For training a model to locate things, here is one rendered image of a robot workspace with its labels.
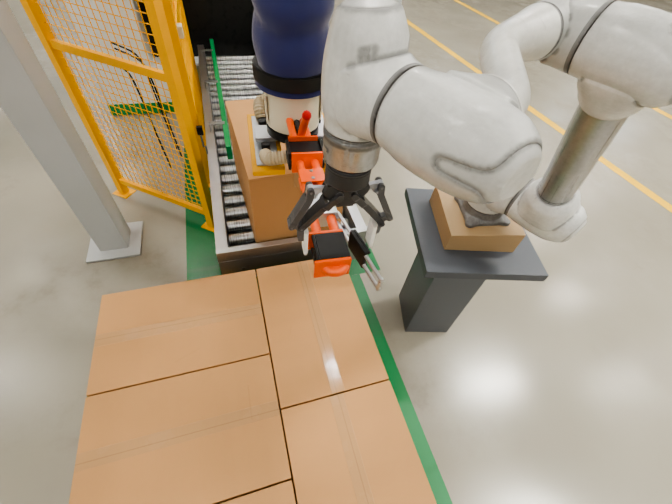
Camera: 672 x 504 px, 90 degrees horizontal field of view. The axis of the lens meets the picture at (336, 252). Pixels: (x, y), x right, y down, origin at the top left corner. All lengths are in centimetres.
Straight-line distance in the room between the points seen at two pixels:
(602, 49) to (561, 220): 58
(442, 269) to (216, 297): 91
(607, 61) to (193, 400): 138
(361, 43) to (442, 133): 14
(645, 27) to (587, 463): 185
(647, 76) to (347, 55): 58
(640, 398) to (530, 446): 76
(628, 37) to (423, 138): 55
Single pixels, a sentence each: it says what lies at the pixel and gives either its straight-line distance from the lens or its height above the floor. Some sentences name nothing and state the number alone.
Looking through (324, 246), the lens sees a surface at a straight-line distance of 68.
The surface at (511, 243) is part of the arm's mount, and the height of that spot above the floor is 80.
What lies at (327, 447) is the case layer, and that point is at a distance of 123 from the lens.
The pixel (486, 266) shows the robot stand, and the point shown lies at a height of 75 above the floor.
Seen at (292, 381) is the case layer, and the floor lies 54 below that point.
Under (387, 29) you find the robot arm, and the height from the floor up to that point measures 163.
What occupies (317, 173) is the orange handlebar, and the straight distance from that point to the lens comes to 86.
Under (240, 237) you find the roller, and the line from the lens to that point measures 165.
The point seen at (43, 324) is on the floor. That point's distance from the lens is 240.
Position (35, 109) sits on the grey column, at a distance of 201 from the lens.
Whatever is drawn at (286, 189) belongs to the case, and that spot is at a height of 88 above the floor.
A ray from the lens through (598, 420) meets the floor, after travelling 236.
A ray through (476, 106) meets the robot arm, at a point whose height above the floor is 161.
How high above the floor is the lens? 175
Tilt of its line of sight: 50 degrees down
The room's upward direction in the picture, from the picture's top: 8 degrees clockwise
